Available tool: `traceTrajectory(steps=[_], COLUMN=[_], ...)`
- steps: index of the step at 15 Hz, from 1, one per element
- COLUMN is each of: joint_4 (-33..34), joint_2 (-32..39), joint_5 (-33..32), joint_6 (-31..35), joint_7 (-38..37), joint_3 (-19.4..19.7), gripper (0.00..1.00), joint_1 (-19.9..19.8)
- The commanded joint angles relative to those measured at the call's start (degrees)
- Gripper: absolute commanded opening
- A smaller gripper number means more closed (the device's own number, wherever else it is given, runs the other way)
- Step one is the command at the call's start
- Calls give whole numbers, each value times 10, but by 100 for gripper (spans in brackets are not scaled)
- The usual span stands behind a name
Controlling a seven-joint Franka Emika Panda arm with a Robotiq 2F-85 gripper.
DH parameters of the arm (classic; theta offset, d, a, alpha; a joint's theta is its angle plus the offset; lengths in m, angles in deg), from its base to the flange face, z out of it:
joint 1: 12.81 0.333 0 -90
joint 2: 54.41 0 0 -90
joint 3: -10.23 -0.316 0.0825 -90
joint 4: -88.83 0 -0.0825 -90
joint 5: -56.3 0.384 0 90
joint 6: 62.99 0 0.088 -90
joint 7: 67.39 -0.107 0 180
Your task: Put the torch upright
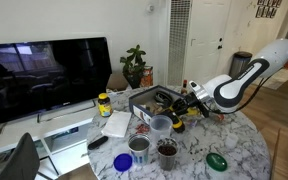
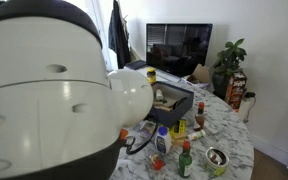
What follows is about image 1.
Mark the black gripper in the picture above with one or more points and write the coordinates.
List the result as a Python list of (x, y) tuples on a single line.
[(199, 104)]

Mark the yellow printed packet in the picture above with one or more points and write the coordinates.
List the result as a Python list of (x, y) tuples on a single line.
[(194, 112)]

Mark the orange Jenga box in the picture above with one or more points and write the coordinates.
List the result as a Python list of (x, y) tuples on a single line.
[(147, 76)]

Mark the white door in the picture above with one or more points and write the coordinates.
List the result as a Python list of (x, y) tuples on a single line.
[(205, 40)]

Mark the yellow and black torch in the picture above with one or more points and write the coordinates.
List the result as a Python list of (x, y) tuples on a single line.
[(179, 126)]

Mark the navy cardboard box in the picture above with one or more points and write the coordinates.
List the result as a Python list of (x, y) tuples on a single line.
[(139, 108)]

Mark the steel cup with blue label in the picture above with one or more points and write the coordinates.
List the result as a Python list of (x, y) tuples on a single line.
[(139, 151)]

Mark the steel trash can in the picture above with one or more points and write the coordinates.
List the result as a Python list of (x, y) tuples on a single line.
[(240, 65)]

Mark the red candy wrapper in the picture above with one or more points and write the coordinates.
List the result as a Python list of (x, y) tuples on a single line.
[(142, 128)]

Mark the white vent grille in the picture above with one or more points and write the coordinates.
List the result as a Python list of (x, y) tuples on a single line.
[(179, 40)]

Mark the black flat-screen television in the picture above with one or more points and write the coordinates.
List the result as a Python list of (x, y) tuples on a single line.
[(44, 76)]

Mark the black remote control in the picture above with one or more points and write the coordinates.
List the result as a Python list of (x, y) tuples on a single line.
[(98, 142)]

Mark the blue round lid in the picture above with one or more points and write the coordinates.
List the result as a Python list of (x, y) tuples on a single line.
[(122, 162)]

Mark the yellow-lidded vitamin bottle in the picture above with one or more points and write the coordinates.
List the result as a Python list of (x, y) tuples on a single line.
[(104, 106)]

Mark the brown hot sauce bottle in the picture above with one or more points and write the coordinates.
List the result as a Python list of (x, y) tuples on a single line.
[(184, 88)]

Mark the white wall thermostat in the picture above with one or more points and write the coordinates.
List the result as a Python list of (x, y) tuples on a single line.
[(150, 8)]

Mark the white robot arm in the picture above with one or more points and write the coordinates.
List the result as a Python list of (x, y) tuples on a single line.
[(270, 56)]

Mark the clear plastic cup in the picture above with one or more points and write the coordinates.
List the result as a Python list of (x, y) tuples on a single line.
[(160, 128)]

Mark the green potted plant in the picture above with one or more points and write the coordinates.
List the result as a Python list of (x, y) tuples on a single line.
[(134, 65)]

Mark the white television stand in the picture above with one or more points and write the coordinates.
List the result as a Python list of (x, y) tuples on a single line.
[(64, 133)]

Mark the dark grey chair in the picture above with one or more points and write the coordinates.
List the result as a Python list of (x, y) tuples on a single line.
[(20, 160)]

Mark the green round lid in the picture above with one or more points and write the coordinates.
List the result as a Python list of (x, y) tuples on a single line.
[(216, 162)]

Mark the framed wall photos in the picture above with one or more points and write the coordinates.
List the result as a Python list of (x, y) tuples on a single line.
[(267, 8)]

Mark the steel cup with coffee beans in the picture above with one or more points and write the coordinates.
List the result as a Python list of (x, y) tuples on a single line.
[(167, 155)]

